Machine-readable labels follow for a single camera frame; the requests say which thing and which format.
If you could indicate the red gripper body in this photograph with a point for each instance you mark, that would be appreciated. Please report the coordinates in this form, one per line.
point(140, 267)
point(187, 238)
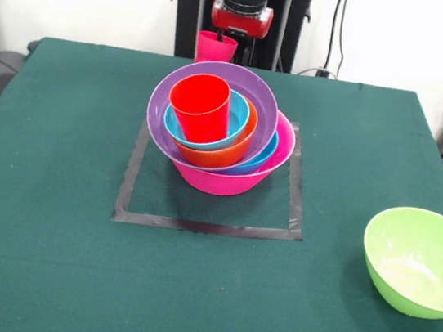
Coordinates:
point(241, 22)

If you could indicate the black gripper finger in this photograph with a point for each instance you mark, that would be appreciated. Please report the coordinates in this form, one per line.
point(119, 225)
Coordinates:
point(248, 52)
point(221, 36)

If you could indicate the pink cup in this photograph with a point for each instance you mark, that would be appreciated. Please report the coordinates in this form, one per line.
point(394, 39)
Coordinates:
point(215, 51)

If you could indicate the small cyan bowl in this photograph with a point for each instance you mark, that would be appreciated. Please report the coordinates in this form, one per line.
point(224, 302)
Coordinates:
point(238, 123)

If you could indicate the red cup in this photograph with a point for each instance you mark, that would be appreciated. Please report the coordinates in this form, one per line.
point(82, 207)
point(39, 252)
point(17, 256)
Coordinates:
point(202, 109)

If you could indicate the purple bowl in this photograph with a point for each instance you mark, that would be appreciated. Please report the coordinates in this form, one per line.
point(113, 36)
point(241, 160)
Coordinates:
point(160, 99)

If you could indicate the large blue bowl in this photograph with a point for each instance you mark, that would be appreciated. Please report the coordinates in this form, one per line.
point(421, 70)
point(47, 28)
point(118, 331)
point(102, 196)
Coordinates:
point(259, 159)

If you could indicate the orange ribbed bowl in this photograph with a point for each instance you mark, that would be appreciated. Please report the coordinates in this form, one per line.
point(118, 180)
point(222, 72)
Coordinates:
point(214, 157)

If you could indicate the large pink bowl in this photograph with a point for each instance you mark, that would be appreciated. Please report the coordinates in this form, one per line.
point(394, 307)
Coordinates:
point(219, 182)

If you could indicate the large green bowl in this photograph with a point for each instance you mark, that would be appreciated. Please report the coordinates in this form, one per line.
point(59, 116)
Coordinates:
point(413, 267)

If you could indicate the dark green table cloth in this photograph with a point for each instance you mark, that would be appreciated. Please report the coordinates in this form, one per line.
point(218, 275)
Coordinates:
point(200, 320)

